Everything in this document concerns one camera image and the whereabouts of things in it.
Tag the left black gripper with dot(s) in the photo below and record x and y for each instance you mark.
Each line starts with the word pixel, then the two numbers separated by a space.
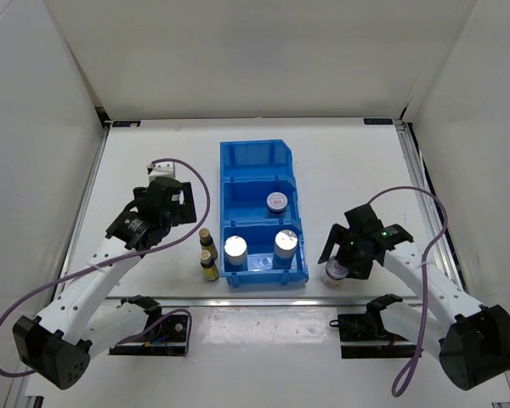
pixel 184 212

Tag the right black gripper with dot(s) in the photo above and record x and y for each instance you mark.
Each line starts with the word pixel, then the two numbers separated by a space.
pixel 341 235

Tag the silver-lid blue-label bottle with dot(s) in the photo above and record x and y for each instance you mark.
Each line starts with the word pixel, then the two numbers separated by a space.
pixel 285 246
pixel 235 251

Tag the red-logo lid jar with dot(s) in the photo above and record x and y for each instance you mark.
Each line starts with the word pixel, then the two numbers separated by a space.
pixel 276 203
pixel 333 273

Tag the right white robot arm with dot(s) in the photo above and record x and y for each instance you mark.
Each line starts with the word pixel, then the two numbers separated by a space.
pixel 470 340

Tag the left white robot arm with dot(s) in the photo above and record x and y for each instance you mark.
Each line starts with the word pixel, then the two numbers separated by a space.
pixel 59 342

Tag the rear small amber bottle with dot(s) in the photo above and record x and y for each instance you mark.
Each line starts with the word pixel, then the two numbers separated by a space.
pixel 207 242

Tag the small amber bottle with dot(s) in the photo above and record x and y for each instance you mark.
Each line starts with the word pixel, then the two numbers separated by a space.
pixel 207 242
pixel 209 268

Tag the front small amber bottle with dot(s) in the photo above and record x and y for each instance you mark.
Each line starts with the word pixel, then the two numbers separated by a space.
pixel 209 268

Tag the blue three-compartment plastic bin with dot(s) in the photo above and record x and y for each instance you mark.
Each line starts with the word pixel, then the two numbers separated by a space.
pixel 249 172

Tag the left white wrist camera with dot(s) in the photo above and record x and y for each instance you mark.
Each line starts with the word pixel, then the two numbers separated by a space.
pixel 161 169

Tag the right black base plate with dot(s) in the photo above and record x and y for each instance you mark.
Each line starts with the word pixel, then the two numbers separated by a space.
pixel 359 342

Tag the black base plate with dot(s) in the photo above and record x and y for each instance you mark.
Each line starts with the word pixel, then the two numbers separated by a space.
pixel 170 339
pixel 359 342

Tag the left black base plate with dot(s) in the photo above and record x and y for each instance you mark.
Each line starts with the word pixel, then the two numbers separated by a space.
pixel 170 339

